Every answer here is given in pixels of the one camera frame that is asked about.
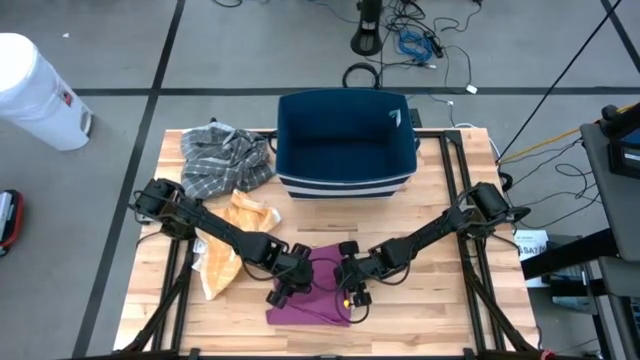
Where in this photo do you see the red and black device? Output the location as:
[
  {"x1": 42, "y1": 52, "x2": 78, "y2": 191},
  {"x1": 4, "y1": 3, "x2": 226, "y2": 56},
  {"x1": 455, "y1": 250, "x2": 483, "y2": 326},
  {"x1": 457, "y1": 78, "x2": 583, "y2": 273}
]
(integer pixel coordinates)
[{"x1": 0, "y1": 188, "x2": 25, "y2": 257}]

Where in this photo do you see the purple cloth towel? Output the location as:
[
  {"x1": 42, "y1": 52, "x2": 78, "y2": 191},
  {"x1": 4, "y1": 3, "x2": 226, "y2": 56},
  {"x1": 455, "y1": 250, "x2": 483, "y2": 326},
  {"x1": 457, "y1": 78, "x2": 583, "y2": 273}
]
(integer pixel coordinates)
[{"x1": 265, "y1": 243, "x2": 354, "y2": 327}]

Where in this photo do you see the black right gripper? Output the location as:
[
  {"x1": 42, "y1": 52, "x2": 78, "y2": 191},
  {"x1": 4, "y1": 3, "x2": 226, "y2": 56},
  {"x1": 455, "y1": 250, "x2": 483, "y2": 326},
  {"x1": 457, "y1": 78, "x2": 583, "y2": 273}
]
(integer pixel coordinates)
[{"x1": 333, "y1": 240, "x2": 389, "y2": 308}]

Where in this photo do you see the black stand base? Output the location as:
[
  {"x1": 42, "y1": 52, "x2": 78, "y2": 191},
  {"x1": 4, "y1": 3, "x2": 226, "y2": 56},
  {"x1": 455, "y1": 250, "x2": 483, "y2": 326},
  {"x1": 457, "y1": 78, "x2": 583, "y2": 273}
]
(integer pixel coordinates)
[{"x1": 349, "y1": 0, "x2": 384, "y2": 57}]

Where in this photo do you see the thin black pole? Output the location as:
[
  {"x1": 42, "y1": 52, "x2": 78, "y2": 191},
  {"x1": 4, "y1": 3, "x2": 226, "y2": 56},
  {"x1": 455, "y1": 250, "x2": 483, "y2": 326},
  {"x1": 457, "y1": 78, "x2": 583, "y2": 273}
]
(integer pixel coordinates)
[{"x1": 497, "y1": 0, "x2": 624, "y2": 162}]

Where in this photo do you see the black power strip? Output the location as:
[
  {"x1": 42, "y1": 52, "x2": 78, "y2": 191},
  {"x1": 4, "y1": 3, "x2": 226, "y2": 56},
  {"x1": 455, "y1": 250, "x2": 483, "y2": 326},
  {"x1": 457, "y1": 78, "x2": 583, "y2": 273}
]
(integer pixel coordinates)
[{"x1": 423, "y1": 30, "x2": 446, "y2": 60}]

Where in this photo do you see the navy white-striped fabric basket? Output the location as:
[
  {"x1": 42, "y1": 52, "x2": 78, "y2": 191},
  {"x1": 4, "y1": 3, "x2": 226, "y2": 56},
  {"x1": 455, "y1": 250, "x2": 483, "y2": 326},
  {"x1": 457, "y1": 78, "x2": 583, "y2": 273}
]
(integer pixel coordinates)
[{"x1": 273, "y1": 88, "x2": 420, "y2": 200}]

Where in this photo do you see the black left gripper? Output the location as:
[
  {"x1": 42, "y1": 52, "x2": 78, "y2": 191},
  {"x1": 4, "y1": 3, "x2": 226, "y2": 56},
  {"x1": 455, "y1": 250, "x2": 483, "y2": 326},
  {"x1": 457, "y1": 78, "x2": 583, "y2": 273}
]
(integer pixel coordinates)
[{"x1": 266, "y1": 242, "x2": 315, "y2": 310}]

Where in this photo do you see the grey equipment cart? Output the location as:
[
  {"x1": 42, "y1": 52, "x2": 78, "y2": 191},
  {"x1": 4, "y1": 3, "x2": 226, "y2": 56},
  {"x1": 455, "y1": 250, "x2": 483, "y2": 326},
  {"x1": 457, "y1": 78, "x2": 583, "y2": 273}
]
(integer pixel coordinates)
[{"x1": 519, "y1": 122, "x2": 640, "y2": 360}]

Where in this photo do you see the black electronic device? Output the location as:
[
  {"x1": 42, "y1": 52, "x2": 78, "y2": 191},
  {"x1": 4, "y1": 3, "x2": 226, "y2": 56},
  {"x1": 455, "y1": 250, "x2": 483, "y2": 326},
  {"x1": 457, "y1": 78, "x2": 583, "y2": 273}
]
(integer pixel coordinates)
[{"x1": 599, "y1": 103, "x2": 640, "y2": 180}]

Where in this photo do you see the orange checked towel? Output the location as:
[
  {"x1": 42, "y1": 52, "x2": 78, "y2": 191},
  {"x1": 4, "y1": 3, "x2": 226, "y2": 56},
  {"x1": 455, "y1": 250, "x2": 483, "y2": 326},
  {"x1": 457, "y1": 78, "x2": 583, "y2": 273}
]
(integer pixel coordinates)
[{"x1": 192, "y1": 188, "x2": 283, "y2": 302}]

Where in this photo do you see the grey checked towel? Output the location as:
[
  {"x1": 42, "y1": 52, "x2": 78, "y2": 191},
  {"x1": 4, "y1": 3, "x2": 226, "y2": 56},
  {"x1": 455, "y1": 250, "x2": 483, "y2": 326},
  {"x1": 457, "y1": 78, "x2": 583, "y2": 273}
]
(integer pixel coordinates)
[{"x1": 179, "y1": 122, "x2": 276, "y2": 201}]

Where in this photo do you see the blue cable coil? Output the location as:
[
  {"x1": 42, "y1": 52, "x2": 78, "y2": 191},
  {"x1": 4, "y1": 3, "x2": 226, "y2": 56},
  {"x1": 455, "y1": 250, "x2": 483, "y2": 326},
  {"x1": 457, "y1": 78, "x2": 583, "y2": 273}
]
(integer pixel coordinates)
[{"x1": 396, "y1": 30, "x2": 434, "y2": 64}]

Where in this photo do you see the yellow cable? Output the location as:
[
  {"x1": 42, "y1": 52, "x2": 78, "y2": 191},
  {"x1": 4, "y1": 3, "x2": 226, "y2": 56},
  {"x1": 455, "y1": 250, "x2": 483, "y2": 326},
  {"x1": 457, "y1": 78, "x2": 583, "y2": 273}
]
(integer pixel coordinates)
[{"x1": 498, "y1": 102, "x2": 640, "y2": 166}]

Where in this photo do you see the black cable coil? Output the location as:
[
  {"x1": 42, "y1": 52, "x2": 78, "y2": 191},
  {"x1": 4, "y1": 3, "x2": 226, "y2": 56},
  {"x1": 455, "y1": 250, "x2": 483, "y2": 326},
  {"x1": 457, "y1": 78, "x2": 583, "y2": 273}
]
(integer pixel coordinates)
[{"x1": 341, "y1": 62, "x2": 382, "y2": 91}]

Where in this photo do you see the white printed paper box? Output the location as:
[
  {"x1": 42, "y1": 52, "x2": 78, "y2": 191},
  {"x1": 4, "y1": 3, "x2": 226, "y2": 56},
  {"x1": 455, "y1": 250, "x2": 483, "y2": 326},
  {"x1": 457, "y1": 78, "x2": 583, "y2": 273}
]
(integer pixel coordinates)
[{"x1": 514, "y1": 228, "x2": 551, "y2": 290}]

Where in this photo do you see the white trash bin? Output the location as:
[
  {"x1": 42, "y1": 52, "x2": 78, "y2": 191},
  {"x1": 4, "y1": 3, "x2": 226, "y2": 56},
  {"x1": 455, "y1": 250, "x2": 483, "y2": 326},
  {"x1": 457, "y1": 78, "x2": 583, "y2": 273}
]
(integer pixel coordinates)
[{"x1": 0, "y1": 32, "x2": 95, "y2": 152}]

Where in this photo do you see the black tangled floor cable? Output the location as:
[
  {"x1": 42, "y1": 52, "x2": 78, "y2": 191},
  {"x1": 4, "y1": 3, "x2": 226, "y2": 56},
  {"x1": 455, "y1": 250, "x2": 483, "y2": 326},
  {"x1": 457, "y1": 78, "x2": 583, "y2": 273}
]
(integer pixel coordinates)
[{"x1": 379, "y1": 0, "x2": 484, "y2": 96}]

